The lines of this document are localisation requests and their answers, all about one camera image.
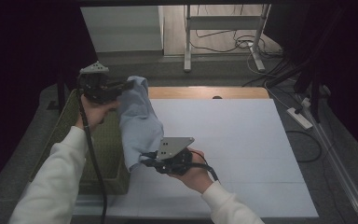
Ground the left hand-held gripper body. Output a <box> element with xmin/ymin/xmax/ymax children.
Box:
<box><xmin>78</xmin><ymin>61</ymin><xmax>119</xmax><ymax>105</ymax></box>

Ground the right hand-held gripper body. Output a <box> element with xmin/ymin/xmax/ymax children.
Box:
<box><xmin>154</xmin><ymin>136</ymin><xmax>196</xmax><ymax>175</ymax></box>

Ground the light blue tank top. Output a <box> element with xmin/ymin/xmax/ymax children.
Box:
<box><xmin>117</xmin><ymin>75</ymin><xmax>165</xmax><ymax>173</ymax></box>

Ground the green woven basket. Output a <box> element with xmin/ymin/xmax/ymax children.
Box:
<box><xmin>28</xmin><ymin>88</ymin><xmax>131</xmax><ymax>196</ymax></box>

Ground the person's left hand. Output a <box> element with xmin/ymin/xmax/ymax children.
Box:
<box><xmin>75</xmin><ymin>95</ymin><xmax>121</xmax><ymax>133</ymax></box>

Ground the person's right hand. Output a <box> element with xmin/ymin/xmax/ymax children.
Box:
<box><xmin>167</xmin><ymin>147</ymin><xmax>214</xmax><ymax>195</ymax></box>

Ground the black tripod stand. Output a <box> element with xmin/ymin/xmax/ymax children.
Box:
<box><xmin>46</xmin><ymin>66</ymin><xmax>82</xmax><ymax>113</ymax></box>

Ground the white cabinet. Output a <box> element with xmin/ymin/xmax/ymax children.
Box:
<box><xmin>80</xmin><ymin>6</ymin><xmax>165</xmax><ymax>54</ymax></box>

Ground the dark curtain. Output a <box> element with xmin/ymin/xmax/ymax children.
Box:
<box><xmin>0</xmin><ymin>0</ymin><xmax>104</xmax><ymax>200</ymax></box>
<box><xmin>262</xmin><ymin>3</ymin><xmax>358</xmax><ymax>157</ymax></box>

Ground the white power strip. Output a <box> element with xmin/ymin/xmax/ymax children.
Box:
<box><xmin>285</xmin><ymin>106</ymin><xmax>314</xmax><ymax>131</ymax></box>

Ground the black stand with thick legs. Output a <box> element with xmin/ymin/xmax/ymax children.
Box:
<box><xmin>265</xmin><ymin>55</ymin><xmax>324</xmax><ymax>124</ymax></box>

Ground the right hand-held gripper black cable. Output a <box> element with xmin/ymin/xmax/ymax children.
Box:
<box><xmin>189</xmin><ymin>150</ymin><xmax>220</xmax><ymax>183</ymax></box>

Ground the hand-held gripper black cable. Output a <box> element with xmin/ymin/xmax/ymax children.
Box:
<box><xmin>77</xmin><ymin>76</ymin><xmax>108</xmax><ymax>224</ymax></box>
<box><xmin>189</xmin><ymin>150</ymin><xmax>220</xmax><ymax>183</ymax></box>

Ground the left hand-held gripper black cable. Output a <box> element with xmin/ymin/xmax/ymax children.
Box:
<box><xmin>77</xmin><ymin>76</ymin><xmax>108</xmax><ymax>224</ymax></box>

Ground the black floor cable under frame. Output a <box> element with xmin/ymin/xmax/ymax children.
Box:
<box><xmin>188</xmin><ymin>4</ymin><xmax>285</xmax><ymax>60</ymax></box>

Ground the white floor cable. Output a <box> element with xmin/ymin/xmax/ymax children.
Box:
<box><xmin>246</xmin><ymin>46</ymin><xmax>290</xmax><ymax>110</ymax></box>

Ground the white metal desk frame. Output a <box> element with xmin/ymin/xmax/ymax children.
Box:
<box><xmin>183</xmin><ymin>3</ymin><xmax>272</xmax><ymax>74</ymax></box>

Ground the looped black floor cable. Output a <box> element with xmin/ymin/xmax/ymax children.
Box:
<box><xmin>284</xmin><ymin>130</ymin><xmax>323</xmax><ymax>163</ymax></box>

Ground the aluminium rail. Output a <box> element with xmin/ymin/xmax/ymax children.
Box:
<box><xmin>296</xmin><ymin>92</ymin><xmax>358</xmax><ymax>224</ymax></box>

